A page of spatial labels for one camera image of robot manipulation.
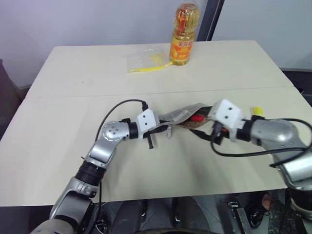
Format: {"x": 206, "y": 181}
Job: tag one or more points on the dark upright post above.
{"x": 209, "y": 19}

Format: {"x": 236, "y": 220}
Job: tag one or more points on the red marker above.
{"x": 197, "y": 118}

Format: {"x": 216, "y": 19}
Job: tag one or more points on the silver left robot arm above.
{"x": 107, "y": 148}

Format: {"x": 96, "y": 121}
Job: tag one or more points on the clear yellow-zip plastic bag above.
{"x": 143, "y": 59}

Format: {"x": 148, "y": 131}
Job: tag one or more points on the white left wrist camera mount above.
{"x": 146, "y": 120}

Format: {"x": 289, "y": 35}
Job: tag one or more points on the grey grid zip pouch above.
{"x": 182, "y": 114}

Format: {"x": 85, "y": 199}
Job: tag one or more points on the yellow cooking oil bottle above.
{"x": 181, "y": 46}

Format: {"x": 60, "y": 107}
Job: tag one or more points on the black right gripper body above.
{"x": 219, "y": 136}

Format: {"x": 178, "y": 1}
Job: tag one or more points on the yellow highlighter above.
{"x": 258, "y": 111}

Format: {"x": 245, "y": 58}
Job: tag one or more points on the dark rounded shape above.
{"x": 131, "y": 214}

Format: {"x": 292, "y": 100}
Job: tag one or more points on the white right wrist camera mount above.
{"x": 226, "y": 112}

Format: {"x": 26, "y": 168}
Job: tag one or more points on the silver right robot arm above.
{"x": 278, "y": 132}

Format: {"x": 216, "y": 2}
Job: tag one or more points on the black shoe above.
{"x": 257, "y": 215}

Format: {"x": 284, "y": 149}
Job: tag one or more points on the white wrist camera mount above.
{"x": 226, "y": 112}
{"x": 146, "y": 120}

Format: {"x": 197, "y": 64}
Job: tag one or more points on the silver bar with black clip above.
{"x": 240, "y": 217}

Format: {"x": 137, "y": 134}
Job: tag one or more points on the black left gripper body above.
{"x": 151, "y": 133}

